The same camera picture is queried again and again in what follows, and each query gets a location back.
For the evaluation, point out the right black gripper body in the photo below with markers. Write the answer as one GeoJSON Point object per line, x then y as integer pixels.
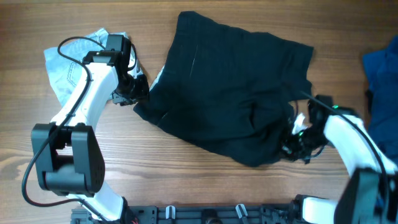
{"type": "Point", "coordinates": [299, 146]}

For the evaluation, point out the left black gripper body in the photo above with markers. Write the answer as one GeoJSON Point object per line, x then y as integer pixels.
{"type": "Point", "coordinates": [131, 89]}

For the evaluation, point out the black shorts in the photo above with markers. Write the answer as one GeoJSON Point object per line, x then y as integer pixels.
{"type": "Point", "coordinates": [228, 90]}

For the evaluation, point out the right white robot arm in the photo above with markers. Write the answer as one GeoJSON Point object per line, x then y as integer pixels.
{"type": "Point", "coordinates": [371, 192]}

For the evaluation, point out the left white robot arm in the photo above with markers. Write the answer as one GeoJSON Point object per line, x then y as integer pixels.
{"type": "Point", "coordinates": [67, 156]}

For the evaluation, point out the blue clothes pile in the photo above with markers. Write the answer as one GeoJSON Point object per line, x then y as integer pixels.
{"type": "Point", "coordinates": [380, 68]}

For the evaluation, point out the folded light blue jeans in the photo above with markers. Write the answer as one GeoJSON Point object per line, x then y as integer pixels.
{"type": "Point", "coordinates": [66, 64]}

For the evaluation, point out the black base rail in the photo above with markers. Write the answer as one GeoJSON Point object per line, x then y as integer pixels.
{"type": "Point", "coordinates": [260, 214]}

